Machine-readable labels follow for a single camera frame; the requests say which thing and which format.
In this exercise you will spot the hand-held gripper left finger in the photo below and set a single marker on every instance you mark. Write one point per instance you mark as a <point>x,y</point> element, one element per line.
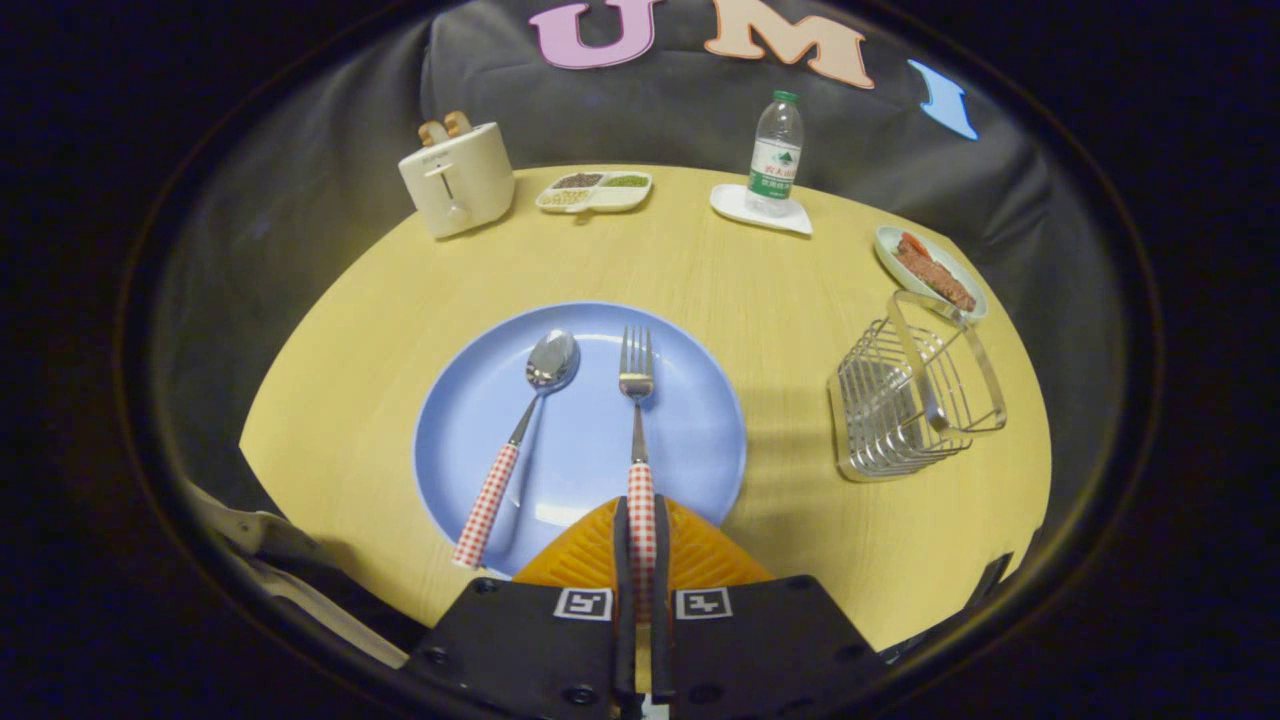
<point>620,620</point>

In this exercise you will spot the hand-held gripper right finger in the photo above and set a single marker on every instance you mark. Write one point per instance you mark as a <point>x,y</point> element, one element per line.
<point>663,620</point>

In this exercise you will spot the blue round plate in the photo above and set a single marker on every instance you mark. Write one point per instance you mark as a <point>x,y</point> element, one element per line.
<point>580,450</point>

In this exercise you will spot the white square coaster tray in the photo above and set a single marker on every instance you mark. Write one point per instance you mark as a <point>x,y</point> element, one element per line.
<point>730,203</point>

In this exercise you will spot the white divided bean dish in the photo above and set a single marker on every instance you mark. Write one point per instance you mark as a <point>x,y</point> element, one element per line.
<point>595,190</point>

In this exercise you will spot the pale green food plate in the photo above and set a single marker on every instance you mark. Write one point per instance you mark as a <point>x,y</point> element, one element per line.
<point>890,250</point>

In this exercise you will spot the cooked meat with garnish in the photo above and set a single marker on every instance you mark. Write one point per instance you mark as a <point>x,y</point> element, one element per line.
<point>935,272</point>

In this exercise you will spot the cream toaster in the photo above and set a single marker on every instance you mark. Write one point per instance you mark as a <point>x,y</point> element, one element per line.
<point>460,185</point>

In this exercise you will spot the clear plastic water bottle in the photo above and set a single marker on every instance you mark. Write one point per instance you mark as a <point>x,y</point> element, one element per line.
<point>775,160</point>

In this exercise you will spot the toast slice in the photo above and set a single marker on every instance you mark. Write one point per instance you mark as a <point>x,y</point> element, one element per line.
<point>432,133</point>
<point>458,124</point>

